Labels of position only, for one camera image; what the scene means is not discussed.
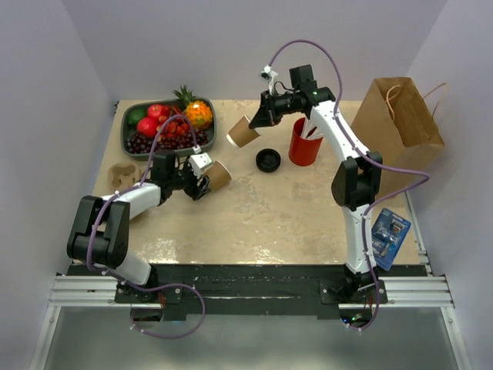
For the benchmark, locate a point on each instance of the aluminium frame rail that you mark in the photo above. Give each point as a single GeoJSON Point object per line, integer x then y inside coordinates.
{"type": "Point", "coordinates": [416, 329]}

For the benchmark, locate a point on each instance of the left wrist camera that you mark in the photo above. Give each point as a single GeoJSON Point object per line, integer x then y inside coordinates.
{"type": "Point", "coordinates": [200, 163]}

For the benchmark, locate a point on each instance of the grey fruit tray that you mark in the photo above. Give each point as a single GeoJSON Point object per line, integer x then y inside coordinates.
{"type": "Point", "coordinates": [137, 146]}

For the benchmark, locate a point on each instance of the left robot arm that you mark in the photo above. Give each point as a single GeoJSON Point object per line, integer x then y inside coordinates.
{"type": "Point", "coordinates": [100, 231]}

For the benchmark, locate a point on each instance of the orange toy pineapple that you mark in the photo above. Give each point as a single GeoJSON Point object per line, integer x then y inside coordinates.
{"type": "Point", "coordinates": [196, 110]}

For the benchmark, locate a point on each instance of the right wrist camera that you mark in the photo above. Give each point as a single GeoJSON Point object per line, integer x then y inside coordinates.
{"type": "Point", "coordinates": [270, 76]}

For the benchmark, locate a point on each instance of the red cherries cluster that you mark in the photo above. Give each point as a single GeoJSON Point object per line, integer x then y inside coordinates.
{"type": "Point", "coordinates": [177, 127]}

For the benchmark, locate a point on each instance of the cardboard cup carrier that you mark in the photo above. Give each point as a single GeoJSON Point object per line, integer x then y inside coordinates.
{"type": "Point", "coordinates": [122, 176]}

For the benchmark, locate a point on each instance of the red plastic cup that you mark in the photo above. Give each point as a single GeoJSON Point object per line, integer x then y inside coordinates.
{"type": "Point", "coordinates": [302, 152]}

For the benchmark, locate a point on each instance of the green lime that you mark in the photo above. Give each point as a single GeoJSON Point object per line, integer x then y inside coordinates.
{"type": "Point", "coordinates": [136, 115]}

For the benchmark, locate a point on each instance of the blue razor package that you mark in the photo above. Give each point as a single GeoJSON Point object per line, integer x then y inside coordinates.
{"type": "Point", "coordinates": [388, 234]}

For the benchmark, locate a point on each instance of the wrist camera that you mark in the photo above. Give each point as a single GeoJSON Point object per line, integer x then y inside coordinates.
{"type": "Point", "coordinates": [270, 76]}
{"type": "Point", "coordinates": [200, 163]}

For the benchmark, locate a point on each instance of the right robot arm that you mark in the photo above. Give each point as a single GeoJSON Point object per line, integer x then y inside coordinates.
{"type": "Point", "coordinates": [357, 180]}

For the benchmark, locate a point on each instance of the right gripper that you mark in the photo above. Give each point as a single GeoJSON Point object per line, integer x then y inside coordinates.
{"type": "Point", "coordinates": [266, 115]}

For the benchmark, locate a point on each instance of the brown paper cup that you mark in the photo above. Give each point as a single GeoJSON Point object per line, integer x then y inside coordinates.
{"type": "Point", "coordinates": [218, 175]}
{"type": "Point", "coordinates": [241, 134]}

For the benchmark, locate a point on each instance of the red apple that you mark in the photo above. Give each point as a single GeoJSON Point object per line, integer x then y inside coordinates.
{"type": "Point", "coordinates": [147, 127]}
{"type": "Point", "coordinates": [158, 111]}

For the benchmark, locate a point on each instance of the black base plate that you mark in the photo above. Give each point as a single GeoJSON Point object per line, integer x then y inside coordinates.
{"type": "Point", "coordinates": [320, 291]}

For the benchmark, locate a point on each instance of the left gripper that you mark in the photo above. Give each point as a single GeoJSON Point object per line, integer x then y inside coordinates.
{"type": "Point", "coordinates": [196, 192]}

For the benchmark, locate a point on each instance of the brown paper bag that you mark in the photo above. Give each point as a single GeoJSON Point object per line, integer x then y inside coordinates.
{"type": "Point", "coordinates": [394, 120]}

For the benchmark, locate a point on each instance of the black cup lid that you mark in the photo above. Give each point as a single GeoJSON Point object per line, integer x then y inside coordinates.
{"type": "Point", "coordinates": [268, 160]}

